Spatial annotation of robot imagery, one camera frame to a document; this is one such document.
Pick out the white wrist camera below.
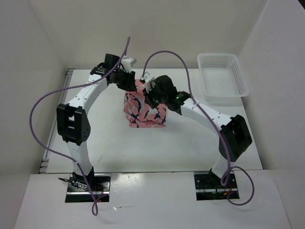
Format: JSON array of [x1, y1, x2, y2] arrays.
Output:
[[140, 72, 155, 93], [121, 57, 137, 73]]

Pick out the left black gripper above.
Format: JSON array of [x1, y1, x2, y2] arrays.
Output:
[[113, 68, 136, 92]]

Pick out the pink shark print shorts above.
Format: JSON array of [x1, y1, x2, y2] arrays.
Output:
[[123, 79, 167, 128]]

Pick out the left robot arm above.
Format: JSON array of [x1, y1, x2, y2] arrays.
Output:
[[56, 54, 136, 191]]

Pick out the white plastic basket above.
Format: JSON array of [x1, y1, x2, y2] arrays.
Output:
[[197, 53, 250, 98]]

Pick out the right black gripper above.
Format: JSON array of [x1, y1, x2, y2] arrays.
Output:
[[142, 83, 167, 110]]

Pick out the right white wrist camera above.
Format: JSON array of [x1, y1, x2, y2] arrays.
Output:
[[140, 72, 155, 93]]

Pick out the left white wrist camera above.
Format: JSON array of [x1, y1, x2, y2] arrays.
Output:
[[121, 57, 137, 73]]

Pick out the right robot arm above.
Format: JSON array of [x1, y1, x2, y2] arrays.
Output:
[[140, 73, 253, 187]]

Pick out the aluminium table edge rail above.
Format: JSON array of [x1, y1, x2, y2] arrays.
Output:
[[38, 68, 74, 174]]

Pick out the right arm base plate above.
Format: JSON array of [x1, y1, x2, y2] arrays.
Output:
[[193, 171, 240, 201]]

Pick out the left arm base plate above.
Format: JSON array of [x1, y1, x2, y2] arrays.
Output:
[[59, 173, 111, 203]]

